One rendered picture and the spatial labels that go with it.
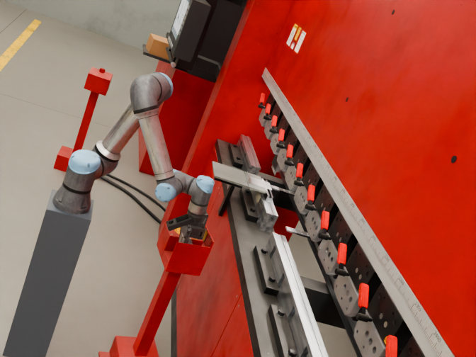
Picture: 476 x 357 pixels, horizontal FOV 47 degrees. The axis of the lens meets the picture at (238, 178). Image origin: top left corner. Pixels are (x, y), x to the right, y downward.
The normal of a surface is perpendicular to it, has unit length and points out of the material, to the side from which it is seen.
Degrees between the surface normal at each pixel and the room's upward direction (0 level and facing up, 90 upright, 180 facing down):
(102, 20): 90
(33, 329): 90
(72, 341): 0
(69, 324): 0
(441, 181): 90
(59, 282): 90
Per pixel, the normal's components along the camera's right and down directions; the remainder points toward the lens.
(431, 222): -0.92, -0.30
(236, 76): 0.11, 0.41
